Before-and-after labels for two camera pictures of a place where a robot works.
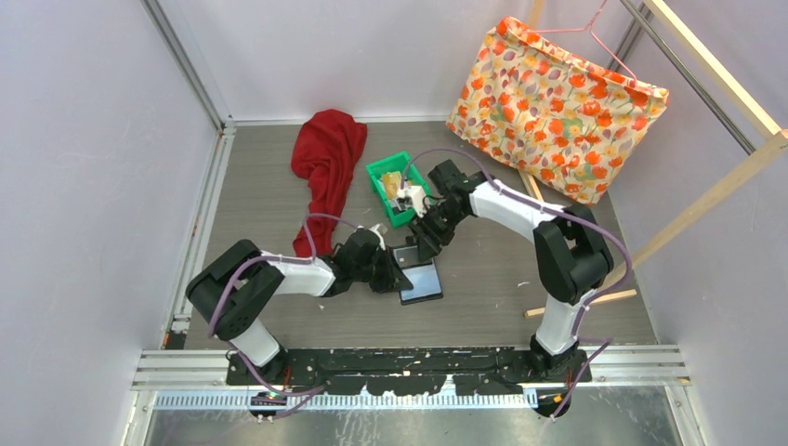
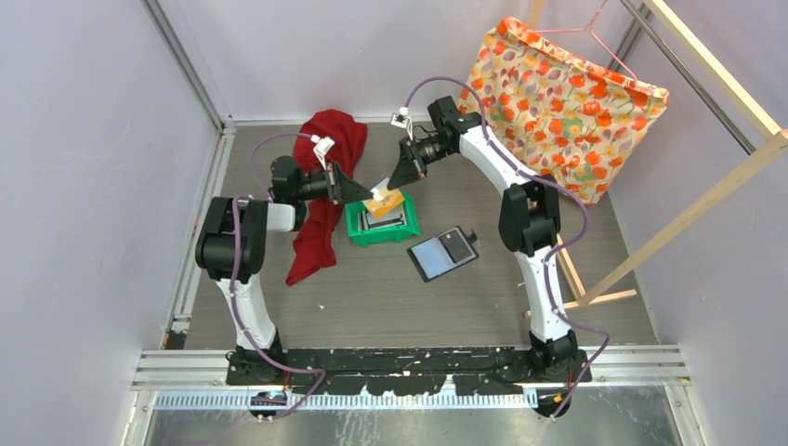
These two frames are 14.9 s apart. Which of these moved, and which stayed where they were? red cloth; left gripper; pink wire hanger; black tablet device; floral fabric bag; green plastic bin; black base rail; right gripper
Moved: black tablet device; green plastic bin; left gripper; right gripper
Stayed: pink wire hanger; black base rail; red cloth; floral fabric bag
